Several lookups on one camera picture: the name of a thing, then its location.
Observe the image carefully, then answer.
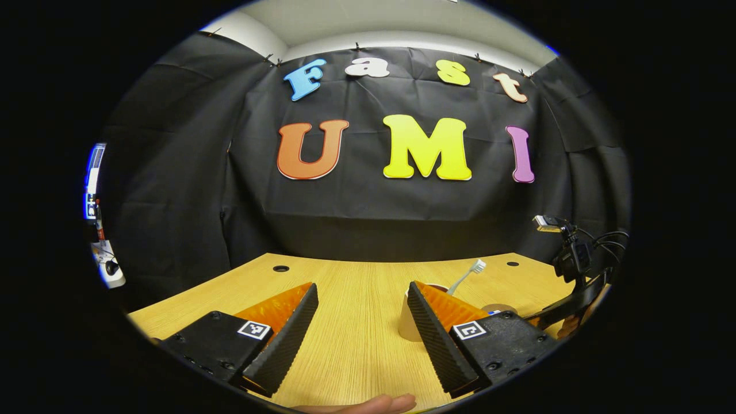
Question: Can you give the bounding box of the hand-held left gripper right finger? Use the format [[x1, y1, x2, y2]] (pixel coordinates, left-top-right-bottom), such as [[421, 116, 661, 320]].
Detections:
[[407, 281, 561, 399]]

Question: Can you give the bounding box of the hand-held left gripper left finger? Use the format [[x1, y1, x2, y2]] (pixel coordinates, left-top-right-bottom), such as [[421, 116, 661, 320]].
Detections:
[[161, 282, 320, 398]]

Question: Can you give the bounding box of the beige cup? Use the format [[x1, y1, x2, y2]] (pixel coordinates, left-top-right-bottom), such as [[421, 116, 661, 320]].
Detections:
[[398, 283, 450, 343]]

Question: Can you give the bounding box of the wooden desktop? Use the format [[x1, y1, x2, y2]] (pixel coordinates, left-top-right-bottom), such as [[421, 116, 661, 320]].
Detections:
[[128, 252, 593, 414]]

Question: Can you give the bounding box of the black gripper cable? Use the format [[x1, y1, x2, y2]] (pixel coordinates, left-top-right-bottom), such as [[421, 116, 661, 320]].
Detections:
[[589, 230, 630, 271]]

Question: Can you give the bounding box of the white device with black knob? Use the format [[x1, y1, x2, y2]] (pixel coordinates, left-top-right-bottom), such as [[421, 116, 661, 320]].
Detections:
[[91, 240, 126, 289]]

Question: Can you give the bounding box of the bright screen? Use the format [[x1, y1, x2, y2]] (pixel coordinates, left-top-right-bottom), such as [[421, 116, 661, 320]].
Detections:
[[85, 143, 108, 220]]

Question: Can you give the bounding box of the pale toothbrush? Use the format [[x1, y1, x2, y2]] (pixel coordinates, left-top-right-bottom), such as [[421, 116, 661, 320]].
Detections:
[[446, 259, 487, 297]]

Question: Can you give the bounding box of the black backdrop cloth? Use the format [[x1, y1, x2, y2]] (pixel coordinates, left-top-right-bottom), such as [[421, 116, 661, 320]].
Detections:
[[98, 32, 630, 311]]

